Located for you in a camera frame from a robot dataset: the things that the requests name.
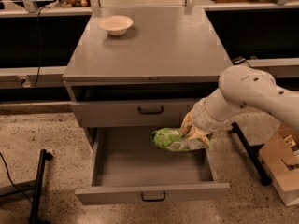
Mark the black upper drawer handle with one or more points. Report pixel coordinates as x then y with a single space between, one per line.
154 111

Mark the grey drawer cabinet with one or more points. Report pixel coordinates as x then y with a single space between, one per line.
168 53

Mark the green rice chip bag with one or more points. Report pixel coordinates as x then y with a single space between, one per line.
171 139

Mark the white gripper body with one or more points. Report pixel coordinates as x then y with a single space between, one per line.
200 117

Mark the black metal stand left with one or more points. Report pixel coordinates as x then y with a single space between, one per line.
32 189

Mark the black metal leg right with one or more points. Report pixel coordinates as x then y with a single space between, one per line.
253 152

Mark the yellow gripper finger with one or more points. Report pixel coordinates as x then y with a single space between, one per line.
197 137
186 125

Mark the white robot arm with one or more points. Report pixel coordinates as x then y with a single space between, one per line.
240 87

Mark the small black connector box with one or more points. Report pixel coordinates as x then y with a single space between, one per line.
238 60

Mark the white paper bowl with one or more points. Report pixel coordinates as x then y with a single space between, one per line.
116 25

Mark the black lower drawer handle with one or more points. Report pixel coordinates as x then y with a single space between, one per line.
153 197

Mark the black drawer handle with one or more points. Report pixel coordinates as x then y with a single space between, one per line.
154 111
153 197

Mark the open grey lower drawer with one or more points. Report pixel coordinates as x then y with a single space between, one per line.
125 163

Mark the open cardboard box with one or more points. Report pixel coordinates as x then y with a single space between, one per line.
280 159

